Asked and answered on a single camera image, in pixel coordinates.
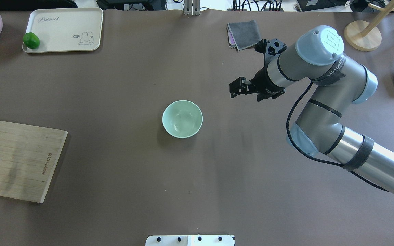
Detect bamboo cutting board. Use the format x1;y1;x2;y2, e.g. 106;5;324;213
0;121;68;203

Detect green lime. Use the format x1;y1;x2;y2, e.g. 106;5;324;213
22;32;40;49

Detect wooden mug tree stand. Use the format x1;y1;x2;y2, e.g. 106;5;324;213
344;0;394;52

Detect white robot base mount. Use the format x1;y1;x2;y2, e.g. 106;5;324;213
145;234;236;246

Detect light green bowl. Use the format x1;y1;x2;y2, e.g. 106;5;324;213
162;100;203;139

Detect grey folded cloth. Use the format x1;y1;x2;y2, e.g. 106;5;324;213
227;20;262;51

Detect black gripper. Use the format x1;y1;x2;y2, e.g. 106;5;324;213
229;38;287;102

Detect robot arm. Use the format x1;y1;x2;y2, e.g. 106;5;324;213
229;25;394;194

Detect cream rabbit tray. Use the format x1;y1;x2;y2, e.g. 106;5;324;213
22;7;103;53

